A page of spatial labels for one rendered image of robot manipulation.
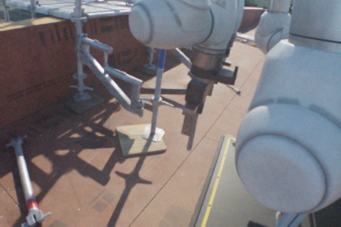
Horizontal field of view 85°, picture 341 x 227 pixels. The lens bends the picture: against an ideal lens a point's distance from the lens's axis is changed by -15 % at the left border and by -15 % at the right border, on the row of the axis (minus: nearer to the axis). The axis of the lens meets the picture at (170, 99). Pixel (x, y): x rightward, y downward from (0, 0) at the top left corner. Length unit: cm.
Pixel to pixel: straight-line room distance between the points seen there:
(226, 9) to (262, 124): 34
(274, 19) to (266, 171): 86
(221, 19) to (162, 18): 17
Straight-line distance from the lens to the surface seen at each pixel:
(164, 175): 138
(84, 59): 184
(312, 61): 25
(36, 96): 193
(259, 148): 24
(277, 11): 106
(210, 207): 90
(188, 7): 40
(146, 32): 38
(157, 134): 162
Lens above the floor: 104
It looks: 29 degrees down
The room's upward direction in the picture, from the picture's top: 9 degrees clockwise
